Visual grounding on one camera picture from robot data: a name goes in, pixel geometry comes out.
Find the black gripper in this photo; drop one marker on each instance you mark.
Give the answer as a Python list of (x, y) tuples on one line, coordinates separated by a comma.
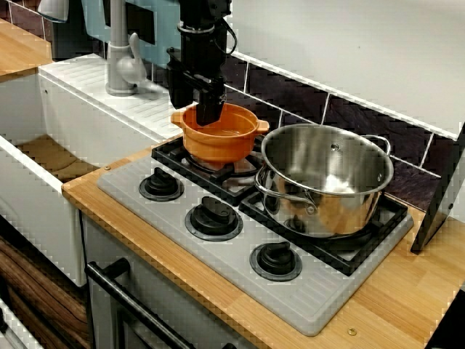
[(201, 54)]

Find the orange plastic pot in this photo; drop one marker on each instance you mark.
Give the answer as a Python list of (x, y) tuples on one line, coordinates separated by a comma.
[(218, 145)]

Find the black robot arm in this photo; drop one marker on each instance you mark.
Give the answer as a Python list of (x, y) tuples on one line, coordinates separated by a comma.
[(203, 11)]

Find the black burner grate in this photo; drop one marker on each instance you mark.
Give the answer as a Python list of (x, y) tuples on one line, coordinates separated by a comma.
[(161, 155), (319, 256)]

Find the pale blue plastic box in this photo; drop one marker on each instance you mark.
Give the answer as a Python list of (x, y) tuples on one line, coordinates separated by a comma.
[(163, 36)]

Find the grey toy faucet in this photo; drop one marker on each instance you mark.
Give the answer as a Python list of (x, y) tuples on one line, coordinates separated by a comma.
[(118, 54)]

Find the black stove knob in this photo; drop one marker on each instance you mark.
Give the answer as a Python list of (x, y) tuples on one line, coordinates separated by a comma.
[(161, 183), (276, 261), (214, 218)]

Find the dark tile backsplash panel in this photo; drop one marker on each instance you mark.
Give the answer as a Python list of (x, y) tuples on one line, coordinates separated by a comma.
[(298, 98)]

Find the grey toy stove panel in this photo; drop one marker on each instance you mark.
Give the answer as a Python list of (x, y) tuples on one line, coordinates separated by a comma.
[(218, 261)]

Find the stainless steel pot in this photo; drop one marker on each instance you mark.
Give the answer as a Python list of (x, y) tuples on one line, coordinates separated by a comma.
[(345, 214)]

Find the white toy sink basin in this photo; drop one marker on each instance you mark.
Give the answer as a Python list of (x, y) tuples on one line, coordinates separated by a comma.
[(36, 203)]

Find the white toy kitchen cabinet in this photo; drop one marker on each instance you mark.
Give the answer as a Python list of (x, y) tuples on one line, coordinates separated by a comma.
[(163, 291)]

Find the black side panel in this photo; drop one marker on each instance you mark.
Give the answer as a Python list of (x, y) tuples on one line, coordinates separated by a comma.
[(436, 203)]

